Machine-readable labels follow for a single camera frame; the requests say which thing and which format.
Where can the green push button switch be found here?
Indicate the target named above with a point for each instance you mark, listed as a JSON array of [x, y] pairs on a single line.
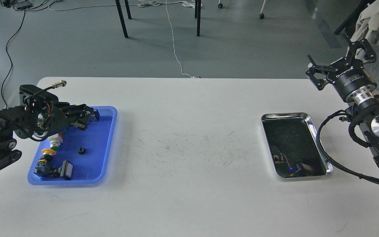
[[55, 141]]

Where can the black table leg left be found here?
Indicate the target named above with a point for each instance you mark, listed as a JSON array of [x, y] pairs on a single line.
[[121, 16]]

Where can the red push button switch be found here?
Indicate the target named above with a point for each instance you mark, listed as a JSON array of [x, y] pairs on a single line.
[[92, 115]]

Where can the black table leg right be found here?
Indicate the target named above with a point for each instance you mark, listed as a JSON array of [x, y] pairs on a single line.
[[197, 15]]

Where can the black power strip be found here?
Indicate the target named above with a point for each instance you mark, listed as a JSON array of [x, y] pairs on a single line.
[[20, 6]]

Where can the beige cloth on chair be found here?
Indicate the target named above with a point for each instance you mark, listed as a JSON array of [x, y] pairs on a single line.
[[367, 23]]

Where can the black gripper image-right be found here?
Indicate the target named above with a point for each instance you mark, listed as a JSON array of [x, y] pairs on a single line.
[[352, 79]]

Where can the black table leg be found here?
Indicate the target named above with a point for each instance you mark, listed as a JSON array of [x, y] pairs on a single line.
[[121, 16], [197, 15]]

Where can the blue plastic tray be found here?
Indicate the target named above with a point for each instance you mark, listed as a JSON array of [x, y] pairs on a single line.
[[88, 168]]

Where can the silver metal tray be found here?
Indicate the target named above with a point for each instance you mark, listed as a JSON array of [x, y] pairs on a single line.
[[292, 142]]

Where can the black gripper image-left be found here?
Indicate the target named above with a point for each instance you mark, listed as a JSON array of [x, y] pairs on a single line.
[[49, 118]]

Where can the yellow push button switch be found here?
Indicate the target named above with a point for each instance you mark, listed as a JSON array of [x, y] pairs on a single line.
[[44, 168]]

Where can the white square button switch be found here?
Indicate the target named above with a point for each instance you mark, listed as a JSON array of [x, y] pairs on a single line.
[[65, 171]]

